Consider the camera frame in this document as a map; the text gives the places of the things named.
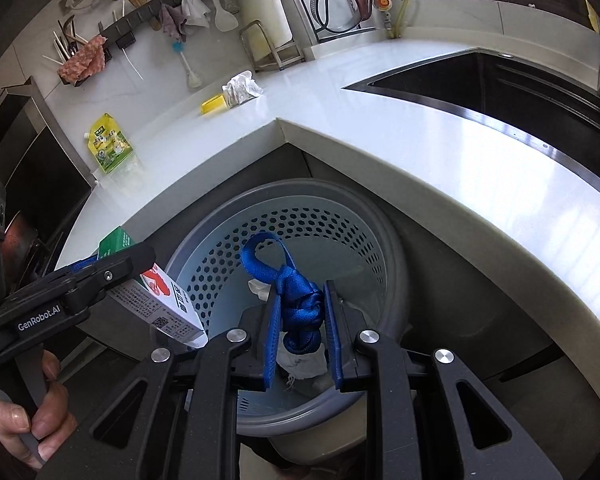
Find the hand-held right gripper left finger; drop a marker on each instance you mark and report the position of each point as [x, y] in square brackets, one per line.
[271, 355]

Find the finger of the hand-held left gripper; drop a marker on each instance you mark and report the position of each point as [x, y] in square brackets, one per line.
[87, 261]
[115, 270]

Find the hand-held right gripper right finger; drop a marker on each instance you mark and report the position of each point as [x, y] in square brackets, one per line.
[334, 345]

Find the green white carton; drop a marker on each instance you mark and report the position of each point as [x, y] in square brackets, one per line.
[150, 305]

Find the grey perforated bin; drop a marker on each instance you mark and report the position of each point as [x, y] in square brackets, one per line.
[365, 240]

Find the person's left hand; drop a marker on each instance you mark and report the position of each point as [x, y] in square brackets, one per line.
[50, 410]

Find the yellow green spout pouch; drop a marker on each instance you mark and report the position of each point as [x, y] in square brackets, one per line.
[107, 147]

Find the yellow sponge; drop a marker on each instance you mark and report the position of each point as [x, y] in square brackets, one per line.
[214, 105]

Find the pink dish cloth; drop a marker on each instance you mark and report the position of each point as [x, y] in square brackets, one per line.
[82, 62]

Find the white bottle brush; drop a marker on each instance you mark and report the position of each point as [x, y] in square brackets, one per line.
[190, 72]

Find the bundle of chopsticks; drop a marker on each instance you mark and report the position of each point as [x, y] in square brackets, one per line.
[60, 45]

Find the purple hanging cloth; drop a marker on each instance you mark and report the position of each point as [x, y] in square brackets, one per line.
[172, 22]

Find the white hanging cloth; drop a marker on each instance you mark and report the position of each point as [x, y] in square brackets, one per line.
[196, 10]

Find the white rice paddle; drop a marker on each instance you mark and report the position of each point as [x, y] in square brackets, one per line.
[225, 20]

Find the metal board stand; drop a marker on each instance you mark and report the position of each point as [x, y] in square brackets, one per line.
[290, 57]

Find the black kitchen sink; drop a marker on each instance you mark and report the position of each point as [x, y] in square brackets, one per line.
[530, 95]

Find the gas valve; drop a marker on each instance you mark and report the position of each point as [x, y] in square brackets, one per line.
[382, 4]

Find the dark wall utensil rack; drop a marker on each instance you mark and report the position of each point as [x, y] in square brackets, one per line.
[145, 10]

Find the wall socket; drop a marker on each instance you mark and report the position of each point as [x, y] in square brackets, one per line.
[72, 0]

